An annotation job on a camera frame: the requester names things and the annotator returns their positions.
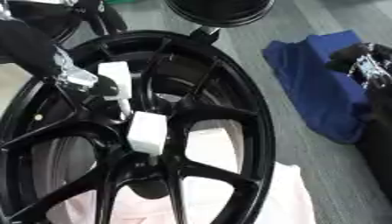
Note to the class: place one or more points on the black spoked wheel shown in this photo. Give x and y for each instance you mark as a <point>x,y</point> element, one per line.
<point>204,114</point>

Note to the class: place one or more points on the white cloth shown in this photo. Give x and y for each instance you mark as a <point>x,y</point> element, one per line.
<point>288,198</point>

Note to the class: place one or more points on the blue cloth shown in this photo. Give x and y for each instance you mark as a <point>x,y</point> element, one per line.
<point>321,93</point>

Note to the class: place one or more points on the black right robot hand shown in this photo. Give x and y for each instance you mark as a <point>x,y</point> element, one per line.
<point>352,54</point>

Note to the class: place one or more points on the silver and black right robot arm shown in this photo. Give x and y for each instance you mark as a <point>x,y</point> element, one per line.
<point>378,131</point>

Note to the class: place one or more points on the black and silver post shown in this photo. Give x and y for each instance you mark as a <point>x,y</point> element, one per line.
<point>205,34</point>

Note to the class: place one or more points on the black round wheel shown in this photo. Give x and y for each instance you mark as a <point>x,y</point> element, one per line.
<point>109,20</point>
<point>219,13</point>

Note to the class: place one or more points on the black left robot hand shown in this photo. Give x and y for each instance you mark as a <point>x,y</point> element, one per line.
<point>28,46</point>

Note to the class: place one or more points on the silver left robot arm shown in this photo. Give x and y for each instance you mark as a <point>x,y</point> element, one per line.
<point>4,13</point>

